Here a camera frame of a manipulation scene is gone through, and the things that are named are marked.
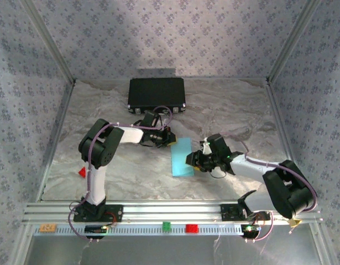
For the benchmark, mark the light blue cloth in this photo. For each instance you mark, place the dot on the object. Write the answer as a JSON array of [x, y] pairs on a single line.
[[180, 154]]

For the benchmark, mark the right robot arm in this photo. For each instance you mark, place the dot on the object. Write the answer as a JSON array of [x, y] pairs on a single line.
[[285, 190]]

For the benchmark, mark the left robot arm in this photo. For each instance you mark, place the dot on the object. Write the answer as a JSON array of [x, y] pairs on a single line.
[[100, 149]]

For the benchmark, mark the red square block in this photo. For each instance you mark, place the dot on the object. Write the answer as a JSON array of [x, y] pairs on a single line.
[[192, 228]]

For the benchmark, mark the black case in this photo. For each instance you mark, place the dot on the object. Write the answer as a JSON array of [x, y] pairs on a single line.
[[156, 92]]

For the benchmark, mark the green block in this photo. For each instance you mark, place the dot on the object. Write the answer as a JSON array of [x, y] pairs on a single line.
[[166, 226]]

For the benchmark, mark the red triangular block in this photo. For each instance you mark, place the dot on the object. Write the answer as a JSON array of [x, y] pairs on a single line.
[[82, 172]]

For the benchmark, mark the yellow pyramid block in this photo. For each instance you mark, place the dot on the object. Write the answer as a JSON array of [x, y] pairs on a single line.
[[294, 222]]

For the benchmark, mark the orange flat block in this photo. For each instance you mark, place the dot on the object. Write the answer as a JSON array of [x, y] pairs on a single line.
[[48, 228]]

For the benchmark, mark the aluminium mounting rail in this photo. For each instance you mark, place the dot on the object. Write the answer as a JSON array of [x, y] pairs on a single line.
[[172, 211]]

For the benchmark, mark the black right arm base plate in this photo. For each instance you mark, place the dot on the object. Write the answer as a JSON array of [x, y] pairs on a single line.
[[227, 212]]

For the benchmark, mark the aluminium frame side rail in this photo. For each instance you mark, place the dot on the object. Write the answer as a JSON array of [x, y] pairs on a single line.
[[277, 124], [56, 138]]

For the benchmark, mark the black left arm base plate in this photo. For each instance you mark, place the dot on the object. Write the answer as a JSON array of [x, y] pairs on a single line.
[[117, 214]]

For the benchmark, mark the aluminium frame post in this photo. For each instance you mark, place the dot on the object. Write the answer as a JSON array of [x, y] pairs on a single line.
[[294, 41], [48, 41]]

